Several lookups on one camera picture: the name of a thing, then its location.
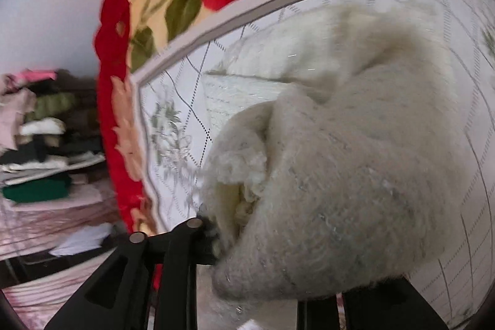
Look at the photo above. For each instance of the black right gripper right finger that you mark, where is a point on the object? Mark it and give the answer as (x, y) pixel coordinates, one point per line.
(391, 304)

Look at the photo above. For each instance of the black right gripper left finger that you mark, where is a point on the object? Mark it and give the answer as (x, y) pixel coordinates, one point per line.
(144, 276)

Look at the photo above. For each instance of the cluttered clothes shelf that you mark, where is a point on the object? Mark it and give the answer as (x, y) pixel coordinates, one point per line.
(49, 125)

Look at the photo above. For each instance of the white paper sheet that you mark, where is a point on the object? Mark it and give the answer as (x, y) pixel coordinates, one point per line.
(88, 238)

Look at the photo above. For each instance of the dark green folded garment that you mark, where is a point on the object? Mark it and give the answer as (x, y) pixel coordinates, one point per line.
(41, 190)

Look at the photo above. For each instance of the white grid patterned sheet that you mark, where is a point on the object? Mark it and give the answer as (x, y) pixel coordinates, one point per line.
(177, 128)

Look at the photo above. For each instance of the pink striped bedding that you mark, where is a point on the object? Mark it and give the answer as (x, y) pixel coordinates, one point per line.
(36, 283)

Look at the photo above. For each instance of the white fluffy sweater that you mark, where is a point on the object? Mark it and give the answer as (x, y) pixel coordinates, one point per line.
(342, 167)

